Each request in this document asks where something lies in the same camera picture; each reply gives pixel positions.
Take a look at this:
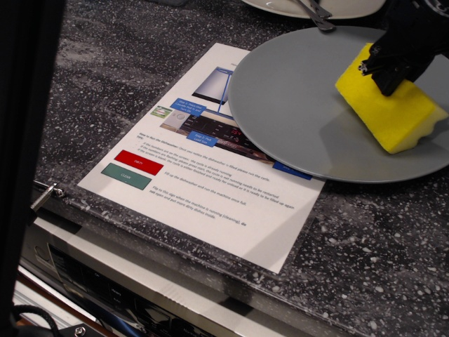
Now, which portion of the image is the metal clamp with spring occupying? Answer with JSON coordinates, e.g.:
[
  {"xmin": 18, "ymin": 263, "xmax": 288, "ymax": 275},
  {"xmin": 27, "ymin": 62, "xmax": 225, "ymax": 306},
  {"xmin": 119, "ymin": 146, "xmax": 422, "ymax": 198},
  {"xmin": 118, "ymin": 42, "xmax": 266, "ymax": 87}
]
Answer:
[{"xmin": 30, "ymin": 180, "xmax": 66, "ymax": 212}]

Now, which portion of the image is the laminated dishwasher instruction sheet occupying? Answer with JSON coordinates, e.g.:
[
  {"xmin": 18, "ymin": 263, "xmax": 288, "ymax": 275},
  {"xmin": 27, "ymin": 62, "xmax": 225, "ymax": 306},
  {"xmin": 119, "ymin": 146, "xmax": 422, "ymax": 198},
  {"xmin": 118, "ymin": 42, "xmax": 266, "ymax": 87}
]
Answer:
[{"xmin": 79, "ymin": 44, "xmax": 324, "ymax": 273}]

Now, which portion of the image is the grey round plate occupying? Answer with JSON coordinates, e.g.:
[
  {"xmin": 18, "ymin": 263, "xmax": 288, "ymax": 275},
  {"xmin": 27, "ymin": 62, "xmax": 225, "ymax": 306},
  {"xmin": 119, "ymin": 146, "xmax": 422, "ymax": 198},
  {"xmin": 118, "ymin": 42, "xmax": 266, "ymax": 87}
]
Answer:
[{"xmin": 228, "ymin": 26, "xmax": 448, "ymax": 183}]

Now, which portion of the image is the black mounting plate with screw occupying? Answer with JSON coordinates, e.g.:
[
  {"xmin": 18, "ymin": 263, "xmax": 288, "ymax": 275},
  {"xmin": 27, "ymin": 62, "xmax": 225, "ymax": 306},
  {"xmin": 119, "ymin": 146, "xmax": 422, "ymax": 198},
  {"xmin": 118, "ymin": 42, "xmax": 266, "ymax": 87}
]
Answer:
[{"xmin": 58, "ymin": 323, "xmax": 104, "ymax": 337}]

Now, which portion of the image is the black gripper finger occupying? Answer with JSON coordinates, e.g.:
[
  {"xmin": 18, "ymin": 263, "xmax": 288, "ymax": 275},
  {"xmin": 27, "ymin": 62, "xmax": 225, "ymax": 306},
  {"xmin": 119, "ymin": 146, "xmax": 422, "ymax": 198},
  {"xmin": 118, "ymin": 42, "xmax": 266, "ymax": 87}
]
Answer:
[{"xmin": 371, "ymin": 65, "xmax": 410, "ymax": 96}]

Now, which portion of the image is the yellow sponge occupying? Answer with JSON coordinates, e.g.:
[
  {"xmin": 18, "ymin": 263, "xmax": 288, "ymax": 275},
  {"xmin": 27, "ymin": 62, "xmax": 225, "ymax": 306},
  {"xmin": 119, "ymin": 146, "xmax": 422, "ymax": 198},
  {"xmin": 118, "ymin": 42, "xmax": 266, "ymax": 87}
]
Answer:
[{"xmin": 335, "ymin": 43, "xmax": 448, "ymax": 154}]

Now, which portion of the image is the metal cutlery handle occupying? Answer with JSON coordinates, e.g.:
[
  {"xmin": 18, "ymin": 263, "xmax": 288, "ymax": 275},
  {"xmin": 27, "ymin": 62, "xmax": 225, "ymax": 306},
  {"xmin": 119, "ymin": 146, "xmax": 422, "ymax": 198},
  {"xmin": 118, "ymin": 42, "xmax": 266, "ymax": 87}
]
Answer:
[
  {"xmin": 309, "ymin": 0, "xmax": 333, "ymax": 19},
  {"xmin": 296, "ymin": 1, "xmax": 336, "ymax": 32}
]

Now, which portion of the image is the white plate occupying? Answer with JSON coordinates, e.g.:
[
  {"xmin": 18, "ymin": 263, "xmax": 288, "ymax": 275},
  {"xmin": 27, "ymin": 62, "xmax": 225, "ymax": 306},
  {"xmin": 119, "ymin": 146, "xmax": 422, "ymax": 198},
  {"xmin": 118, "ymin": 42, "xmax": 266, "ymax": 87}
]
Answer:
[{"xmin": 244, "ymin": 0, "xmax": 385, "ymax": 20}]

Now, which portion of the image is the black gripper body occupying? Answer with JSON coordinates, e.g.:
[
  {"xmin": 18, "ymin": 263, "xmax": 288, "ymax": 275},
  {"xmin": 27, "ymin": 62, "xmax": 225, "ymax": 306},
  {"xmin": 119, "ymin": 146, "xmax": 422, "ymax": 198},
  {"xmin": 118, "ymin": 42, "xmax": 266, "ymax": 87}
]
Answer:
[{"xmin": 358, "ymin": 1, "xmax": 448, "ymax": 82}]

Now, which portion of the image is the black cable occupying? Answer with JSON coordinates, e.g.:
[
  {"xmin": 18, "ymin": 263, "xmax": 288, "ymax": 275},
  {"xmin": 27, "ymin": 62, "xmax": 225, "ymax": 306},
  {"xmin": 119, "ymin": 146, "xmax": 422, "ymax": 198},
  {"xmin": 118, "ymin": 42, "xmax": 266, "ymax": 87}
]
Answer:
[{"xmin": 12, "ymin": 304, "xmax": 62, "ymax": 337}]

